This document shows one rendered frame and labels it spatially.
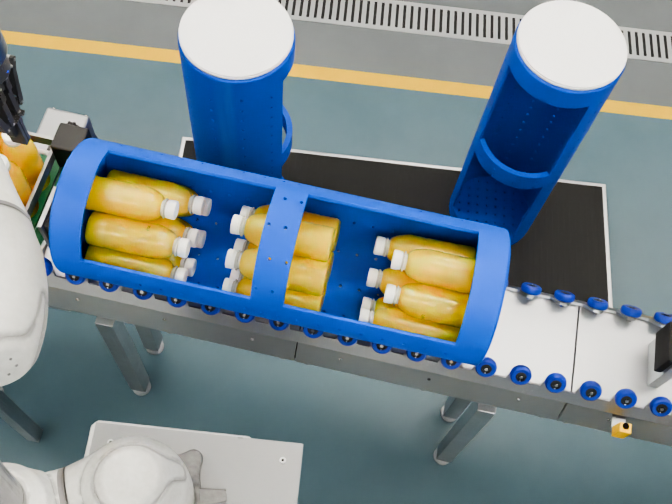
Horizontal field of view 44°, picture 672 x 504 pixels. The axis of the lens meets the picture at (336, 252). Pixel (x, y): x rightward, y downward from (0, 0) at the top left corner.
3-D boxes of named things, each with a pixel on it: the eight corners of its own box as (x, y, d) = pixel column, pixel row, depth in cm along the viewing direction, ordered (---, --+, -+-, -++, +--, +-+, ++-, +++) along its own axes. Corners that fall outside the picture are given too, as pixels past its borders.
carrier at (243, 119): (240, 260, 273) (307, 211, 283) (226, 102, 195) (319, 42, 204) (187, 201, 281) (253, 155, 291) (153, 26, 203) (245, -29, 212)
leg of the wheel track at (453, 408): (456, 424, 270) (504, 364, 213) (438, 420, 270) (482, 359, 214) (459, 407, 273) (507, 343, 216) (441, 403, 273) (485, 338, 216)
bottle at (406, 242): (467, 272, 176) (380, 255, 177) (475, 242, 174) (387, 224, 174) (469, 286, 170) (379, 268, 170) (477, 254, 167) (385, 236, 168)
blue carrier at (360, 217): (468, 387, 175) (503, 330, 151) (64, 295, 178) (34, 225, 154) (483, 271, 190) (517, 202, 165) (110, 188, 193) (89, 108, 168)
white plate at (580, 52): (518, -8, 213) (516, -4, 214) (516, 80, 201) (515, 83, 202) (625, 6, 214) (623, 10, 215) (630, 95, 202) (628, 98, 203)
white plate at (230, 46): (226, 97, 194) (226, 100, 195) (317, 38, 203) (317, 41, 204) (155, 23, 202) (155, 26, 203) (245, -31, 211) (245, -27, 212)
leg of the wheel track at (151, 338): (161, 356, 273) (131, 280, 217) (143, 352, 273) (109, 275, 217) (166, 340, 276) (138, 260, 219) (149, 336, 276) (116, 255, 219)
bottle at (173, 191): (99, 201, 171) (188, 220, 170) (107, 167, 171) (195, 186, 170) (110, 202, 178) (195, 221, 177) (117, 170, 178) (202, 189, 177)
